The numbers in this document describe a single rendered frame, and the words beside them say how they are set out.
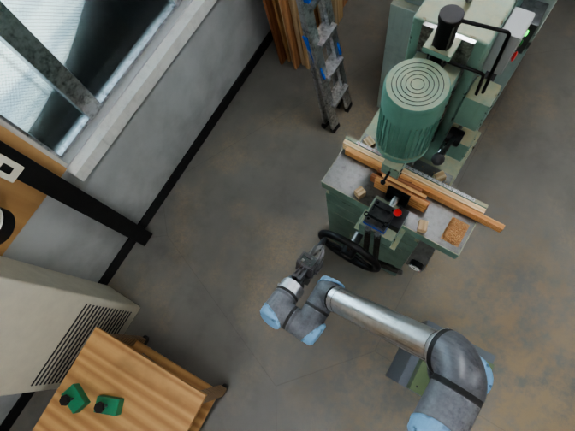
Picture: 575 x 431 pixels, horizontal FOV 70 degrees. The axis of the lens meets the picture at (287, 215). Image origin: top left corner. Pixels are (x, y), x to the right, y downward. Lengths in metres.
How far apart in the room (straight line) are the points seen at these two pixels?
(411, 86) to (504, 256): 1.68
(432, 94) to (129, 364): 1.74
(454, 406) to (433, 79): 0.79
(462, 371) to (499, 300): 1.61
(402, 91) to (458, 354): 0.67
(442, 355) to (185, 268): 1.93
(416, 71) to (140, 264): 2.13
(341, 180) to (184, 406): 1.22
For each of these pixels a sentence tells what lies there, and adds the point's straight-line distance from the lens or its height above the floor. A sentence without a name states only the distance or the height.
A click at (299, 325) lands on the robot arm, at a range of 1.43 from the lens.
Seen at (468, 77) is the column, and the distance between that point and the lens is 1.39.
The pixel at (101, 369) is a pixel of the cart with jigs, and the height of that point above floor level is 0.53.
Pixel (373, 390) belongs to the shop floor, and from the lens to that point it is 2.48.
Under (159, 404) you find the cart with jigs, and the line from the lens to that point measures 2.12.
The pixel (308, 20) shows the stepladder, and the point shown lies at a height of 0.91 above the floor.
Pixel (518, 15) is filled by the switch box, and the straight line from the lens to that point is 1.42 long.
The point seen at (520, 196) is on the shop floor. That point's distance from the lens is 2.84.
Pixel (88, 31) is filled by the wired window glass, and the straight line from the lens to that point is 2.14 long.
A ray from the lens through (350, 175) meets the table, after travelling 1.71.
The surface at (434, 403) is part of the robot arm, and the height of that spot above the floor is 1.45.
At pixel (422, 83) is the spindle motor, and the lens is 1.19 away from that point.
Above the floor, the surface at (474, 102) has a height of 1.29.
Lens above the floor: 2.46
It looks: 70 degrees down
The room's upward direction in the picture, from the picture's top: 22 degrees counter-clockwise
